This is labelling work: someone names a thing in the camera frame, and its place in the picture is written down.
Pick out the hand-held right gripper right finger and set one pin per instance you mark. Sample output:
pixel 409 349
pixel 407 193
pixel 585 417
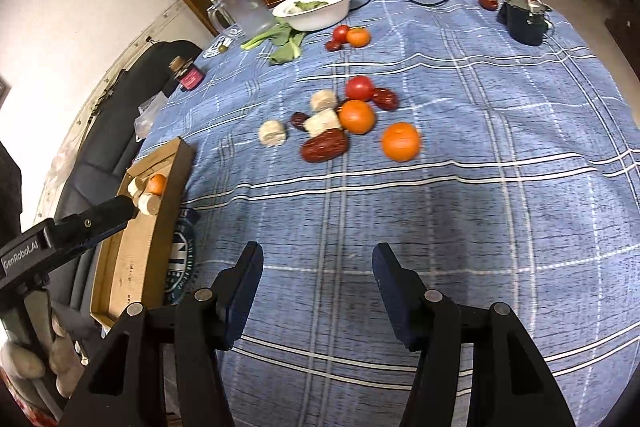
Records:
pixel 395 302

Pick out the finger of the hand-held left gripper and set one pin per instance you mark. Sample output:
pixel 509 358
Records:
pixel 100 219

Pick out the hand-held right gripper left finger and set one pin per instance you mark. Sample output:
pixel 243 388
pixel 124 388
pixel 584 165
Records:
pixel 242 297

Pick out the shallow cardboard box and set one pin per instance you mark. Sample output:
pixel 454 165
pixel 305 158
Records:
pixel 132 237

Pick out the white pastry roll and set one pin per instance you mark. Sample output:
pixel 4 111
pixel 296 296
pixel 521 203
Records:
pixel 273 133
pixel 135 185
pixel 149 203
pixel 322 123
pixel 322 101

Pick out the small orange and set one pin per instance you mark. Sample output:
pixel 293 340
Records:
pixel 157 184

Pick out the large red date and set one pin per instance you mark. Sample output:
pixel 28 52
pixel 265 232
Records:
pixel 325 146

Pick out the dark round date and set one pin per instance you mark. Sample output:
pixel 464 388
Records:
pixel 298 121

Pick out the red tomato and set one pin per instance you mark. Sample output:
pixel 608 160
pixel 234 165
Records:
pixel 360 88
pixel 341 33

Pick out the person's left hand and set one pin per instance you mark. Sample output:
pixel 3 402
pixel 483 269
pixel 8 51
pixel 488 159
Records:
pixel 60 352

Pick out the dark blue printed bag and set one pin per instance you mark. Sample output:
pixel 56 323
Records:
pixel 182 252

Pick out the blue checked tablecloth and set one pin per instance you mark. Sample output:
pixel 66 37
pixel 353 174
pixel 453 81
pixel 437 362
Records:
pixel 450 232

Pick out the black leather sofa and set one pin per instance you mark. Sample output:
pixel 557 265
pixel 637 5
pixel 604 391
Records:
pixel 110 117

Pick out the clear plastic bag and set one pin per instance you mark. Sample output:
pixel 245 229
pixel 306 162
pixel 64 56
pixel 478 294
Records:
pixel 148 117

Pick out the dark jar with pink label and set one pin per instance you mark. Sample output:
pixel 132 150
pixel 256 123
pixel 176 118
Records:
pixel 188 76

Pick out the green bok choy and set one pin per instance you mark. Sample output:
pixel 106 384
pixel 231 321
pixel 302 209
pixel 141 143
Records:
pixel 277 41

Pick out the clear glass pitcher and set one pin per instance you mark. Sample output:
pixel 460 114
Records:
pixel 240 9

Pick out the small red date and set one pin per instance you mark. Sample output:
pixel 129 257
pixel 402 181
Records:
pixel 333 46

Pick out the white bowl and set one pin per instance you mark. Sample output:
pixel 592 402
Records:
pixel 312 9

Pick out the black pot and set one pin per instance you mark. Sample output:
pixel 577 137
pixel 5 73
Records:
pixel 525 21

